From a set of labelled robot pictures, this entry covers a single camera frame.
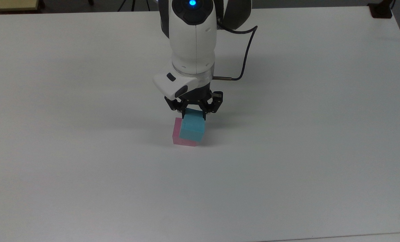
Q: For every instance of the pink cube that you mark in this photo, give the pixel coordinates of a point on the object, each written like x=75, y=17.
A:
x=176, y=132

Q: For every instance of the black table clamp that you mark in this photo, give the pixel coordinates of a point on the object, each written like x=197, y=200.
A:
x=381, y=11

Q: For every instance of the blue cube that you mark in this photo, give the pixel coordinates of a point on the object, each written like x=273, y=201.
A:
x=193, y=129

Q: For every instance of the wooden furniture piece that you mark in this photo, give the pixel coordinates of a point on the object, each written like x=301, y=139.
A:
x=8, y=4

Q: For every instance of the black tripod legs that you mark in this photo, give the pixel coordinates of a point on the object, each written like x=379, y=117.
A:
x=132, y=3

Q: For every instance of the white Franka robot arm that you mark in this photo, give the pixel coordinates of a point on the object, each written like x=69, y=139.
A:
x=193, y=43

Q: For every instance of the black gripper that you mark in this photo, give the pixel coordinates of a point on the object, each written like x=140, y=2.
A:
x=196, y=95

